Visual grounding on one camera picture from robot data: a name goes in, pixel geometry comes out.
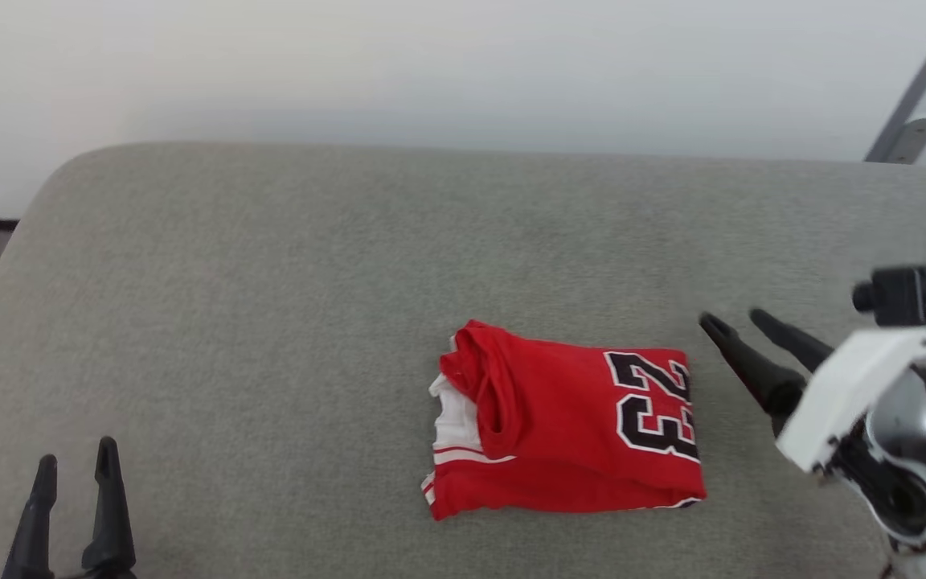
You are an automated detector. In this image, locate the grey metal post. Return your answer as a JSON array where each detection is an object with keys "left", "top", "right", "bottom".
[{"left": 865, "top": 0, "right": 926, "bottom": 162}]

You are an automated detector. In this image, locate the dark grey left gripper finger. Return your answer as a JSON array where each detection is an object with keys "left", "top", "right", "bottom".
[
  {"left": 81, "top": 437, "right": 139, "bottom": 574},
  {"left": 1, "top": 454, "right": 59, "bottom": 579}
]

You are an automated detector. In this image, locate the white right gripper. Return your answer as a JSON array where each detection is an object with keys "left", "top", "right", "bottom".
[{"left": 700, "top": 309, "right": 926, "bottom": 474}]

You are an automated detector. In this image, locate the grey post bracket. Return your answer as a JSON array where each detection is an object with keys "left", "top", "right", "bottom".
[{"left": 885, "top": 117, "right": 926, "bottom": 166}]

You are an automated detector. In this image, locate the red Bulls 23 jersey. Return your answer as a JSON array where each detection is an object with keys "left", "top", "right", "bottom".
[{"left": 420, "top": 319, "right": 707, "bottom": 522}]

